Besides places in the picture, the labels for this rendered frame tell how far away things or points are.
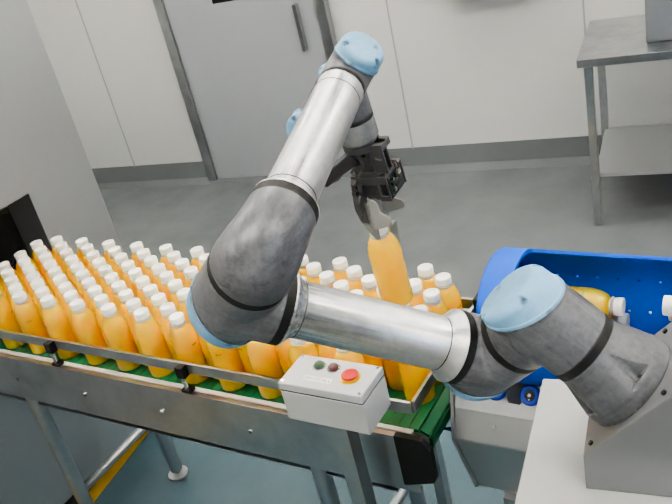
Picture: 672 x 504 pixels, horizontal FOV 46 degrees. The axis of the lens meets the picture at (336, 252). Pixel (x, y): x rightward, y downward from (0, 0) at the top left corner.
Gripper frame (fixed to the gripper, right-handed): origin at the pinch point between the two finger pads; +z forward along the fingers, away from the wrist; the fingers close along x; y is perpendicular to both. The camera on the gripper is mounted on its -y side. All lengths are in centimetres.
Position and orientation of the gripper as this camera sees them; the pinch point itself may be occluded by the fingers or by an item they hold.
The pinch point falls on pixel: (378, 227)
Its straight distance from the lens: 158.9
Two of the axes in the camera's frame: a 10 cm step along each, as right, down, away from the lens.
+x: 4.5, -6.0, 6.6
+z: 2.9, 8.0, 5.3
